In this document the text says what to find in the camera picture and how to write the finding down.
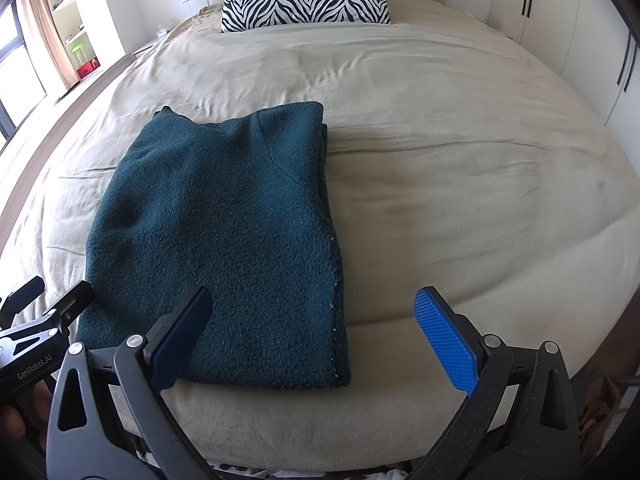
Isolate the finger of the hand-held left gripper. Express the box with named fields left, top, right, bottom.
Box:
left=0, top=280, right=45, bottom=325
left=37, top=281, right=95, bottom=335

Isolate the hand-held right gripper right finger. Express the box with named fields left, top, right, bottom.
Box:
left=410, top=286, right=583, bottom=480

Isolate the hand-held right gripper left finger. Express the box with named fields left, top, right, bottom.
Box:
left=45, top=286, right=213, bottom=480

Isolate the dark green fleece sweater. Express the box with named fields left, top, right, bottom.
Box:
left=75, top=101, right=352, bottom=391

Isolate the person's left hand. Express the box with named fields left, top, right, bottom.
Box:
left=0, top=385, right=51, bottom=456

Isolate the bed with beige sheet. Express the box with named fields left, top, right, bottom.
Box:
left=0, top=0, right=636, bottom=476

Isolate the black framed window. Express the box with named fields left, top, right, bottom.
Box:
left=0, top=0, right=49, bottom=151

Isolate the green stool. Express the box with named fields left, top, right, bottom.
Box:
left=70, top=42, right=89, bottom=79

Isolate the beige curtain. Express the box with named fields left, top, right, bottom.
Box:
left=17, top=0, right=72, bottom=92

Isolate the white shelf unit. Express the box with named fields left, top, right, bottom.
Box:
left=42, top=0, right=126, bottom=86

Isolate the white wardrobe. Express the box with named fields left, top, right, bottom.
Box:
left=480, top=0, right=640, bottom=128

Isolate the zebra print pillow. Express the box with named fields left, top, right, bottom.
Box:
left=221, top=0, right=392, bottom=34

